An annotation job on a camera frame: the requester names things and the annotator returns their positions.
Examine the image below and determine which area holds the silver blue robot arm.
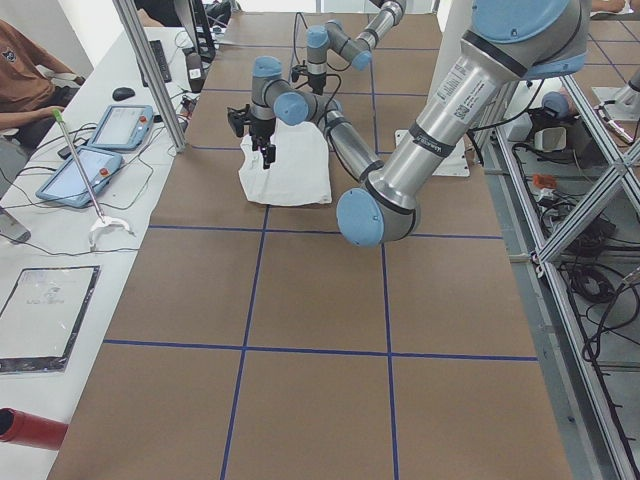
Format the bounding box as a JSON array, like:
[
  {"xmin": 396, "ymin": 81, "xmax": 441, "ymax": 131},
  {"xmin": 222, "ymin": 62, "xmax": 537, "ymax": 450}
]
[
  {"xmin": 304, "ymin": 0, "xmax": 407, "ymax": 95},
  {"xmin": 227, "ymin": 0, "xmax": 591, "ymax": 247}
]

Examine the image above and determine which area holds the white curved plastic piece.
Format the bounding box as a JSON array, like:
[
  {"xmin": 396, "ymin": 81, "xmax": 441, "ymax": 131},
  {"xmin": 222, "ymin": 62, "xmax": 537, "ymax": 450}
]
[{"xmin": 88, "ymin": 216, "xmax": 135, "ymax": 251}]

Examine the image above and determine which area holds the blue teach pendant far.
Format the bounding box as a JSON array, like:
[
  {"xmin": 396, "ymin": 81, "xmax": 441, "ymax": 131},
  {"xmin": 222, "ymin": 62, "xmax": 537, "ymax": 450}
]
[{"xmin": 87, "ymin": 104, "xmax": 154, "ymax": 151}]

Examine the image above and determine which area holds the black framed document sheet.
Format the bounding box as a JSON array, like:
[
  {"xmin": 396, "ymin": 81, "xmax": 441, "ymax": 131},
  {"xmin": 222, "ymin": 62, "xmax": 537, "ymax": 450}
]
[{"xmin": 1, "ymin": 265, "xmax": 100, "ymax": 375}]

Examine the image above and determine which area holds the white printed long-sleeve shirt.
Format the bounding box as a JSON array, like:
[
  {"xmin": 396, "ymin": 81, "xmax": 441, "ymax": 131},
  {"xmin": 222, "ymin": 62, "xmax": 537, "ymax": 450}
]
[{"xmin": 238, "ymin": 120, "xmax": 332, "ymax": 206}]

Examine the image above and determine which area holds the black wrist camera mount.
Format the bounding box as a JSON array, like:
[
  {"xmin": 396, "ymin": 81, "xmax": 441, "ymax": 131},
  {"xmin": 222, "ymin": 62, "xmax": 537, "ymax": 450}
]
[
  {"xmin": 227, "ymin": 104, "xmax": 252, "ymax": 138},
  {"xmin": 290, "ymin": 62, "xmax": 308, "ymax": 83}
]

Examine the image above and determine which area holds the red cylinder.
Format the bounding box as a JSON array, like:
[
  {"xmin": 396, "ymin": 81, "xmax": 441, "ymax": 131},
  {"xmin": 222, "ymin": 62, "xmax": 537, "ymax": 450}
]
[{"xmin": 1, "ymin": 408, "xmax": 68, "ymax": 450}]

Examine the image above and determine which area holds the long metal reaching stick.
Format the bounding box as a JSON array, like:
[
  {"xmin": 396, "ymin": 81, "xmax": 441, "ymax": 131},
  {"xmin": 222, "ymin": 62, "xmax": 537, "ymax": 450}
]
[{"xmin": 52, "ymin": 107, "xmax": 106, "ymax": 224}]

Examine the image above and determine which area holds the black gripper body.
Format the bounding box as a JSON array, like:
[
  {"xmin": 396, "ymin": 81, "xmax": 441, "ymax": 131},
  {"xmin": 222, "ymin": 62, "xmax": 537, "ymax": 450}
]
[
  {"xmin": 307, "ymin": 73, "xmax": 327, "ymax": 95},
  {"xmin": 249, "ymin": 118, "xmax": 275, "ymax": 148}
]

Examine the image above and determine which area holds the blue teach pendant near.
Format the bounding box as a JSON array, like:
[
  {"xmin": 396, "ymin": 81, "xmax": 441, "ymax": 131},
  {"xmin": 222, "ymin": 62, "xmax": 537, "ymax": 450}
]
[{"xmin": 36, "ymin": 146, "xmax": 123, "ymax": 208}]

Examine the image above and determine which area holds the blue teach pendant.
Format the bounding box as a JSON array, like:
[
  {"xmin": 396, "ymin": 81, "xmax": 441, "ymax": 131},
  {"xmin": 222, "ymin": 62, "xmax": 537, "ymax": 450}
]
[
  {"xmin": 36, "ymin": 146, "xmax": 123, "ymax": 208},
  {"xmin": 87, "ymin": 104, "xmax": 154, "ymax": 151}
]

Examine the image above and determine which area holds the black keyboard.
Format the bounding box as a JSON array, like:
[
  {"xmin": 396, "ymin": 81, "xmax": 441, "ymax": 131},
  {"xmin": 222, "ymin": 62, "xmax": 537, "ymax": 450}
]
[{"xmin": 149, "ymin": 40, "xmax": 172, "ymax": 83}]

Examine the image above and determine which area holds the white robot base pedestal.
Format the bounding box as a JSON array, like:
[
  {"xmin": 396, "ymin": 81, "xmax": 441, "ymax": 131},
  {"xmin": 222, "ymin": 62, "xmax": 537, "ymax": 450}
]
[{"xmin": 394, "ymin": 0, "xmax": 501, "ymax": 178}]

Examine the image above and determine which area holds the black computer mouse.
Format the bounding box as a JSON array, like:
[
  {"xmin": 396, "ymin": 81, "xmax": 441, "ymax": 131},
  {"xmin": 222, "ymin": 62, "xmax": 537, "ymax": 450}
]
[{"xmin": 112, "ymin": 87, "xmax": 136, "ymax": 102}]

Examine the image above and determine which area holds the black labelled box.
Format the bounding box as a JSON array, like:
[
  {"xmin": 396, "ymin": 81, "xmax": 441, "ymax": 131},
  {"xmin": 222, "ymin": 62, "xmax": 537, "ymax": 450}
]
[{"xmin": 185, "ymin": 52, "xmax": 206, "ymax": 93}]

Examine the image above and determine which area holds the person in brown shirt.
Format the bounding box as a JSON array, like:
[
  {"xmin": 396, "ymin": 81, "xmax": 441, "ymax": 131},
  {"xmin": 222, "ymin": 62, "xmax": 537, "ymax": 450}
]
[{"xmin": 1, "ymin": 21, "xmax": 85, "ymax": 149}]

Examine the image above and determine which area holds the aluminium frame post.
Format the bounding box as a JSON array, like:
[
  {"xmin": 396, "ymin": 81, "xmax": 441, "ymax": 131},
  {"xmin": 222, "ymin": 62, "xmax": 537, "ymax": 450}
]
[{"xmin": 112, "ymin": 0, "xmax": 186, "ymax": 153}]

